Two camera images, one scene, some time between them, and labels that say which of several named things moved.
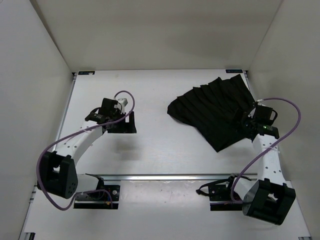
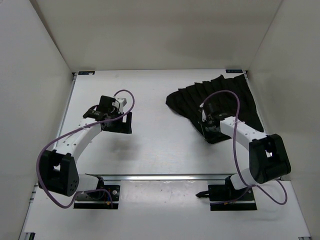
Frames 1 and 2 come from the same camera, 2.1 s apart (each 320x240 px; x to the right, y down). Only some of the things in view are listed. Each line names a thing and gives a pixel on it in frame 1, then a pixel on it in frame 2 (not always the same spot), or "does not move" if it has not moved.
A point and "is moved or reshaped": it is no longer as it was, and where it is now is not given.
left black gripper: x=128 y=127 does not move
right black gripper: x=238 y=117 -> x=207 y=136
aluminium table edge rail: x=189 y=177 does not move
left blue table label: x=86 y=72 does not move
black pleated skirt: x=217 y=108 is moved or reshaped
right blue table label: x=234 y=71 does not move
